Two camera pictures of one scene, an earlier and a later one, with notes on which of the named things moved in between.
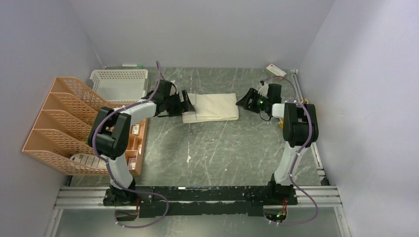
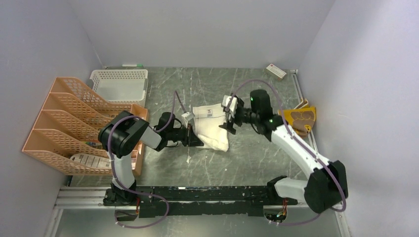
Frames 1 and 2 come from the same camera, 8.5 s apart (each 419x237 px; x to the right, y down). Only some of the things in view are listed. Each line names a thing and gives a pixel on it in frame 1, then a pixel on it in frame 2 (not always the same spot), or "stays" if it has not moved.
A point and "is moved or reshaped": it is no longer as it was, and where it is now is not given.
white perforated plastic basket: x=120 y=85 stays
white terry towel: x=212 y=107 is moved or reshaped
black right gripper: x=252 y=94 → x=229 y=126
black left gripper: x=178 y=111 → x=190 y=139
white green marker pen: x=137 y=65 stays
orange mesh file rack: x=59 y=137 stays
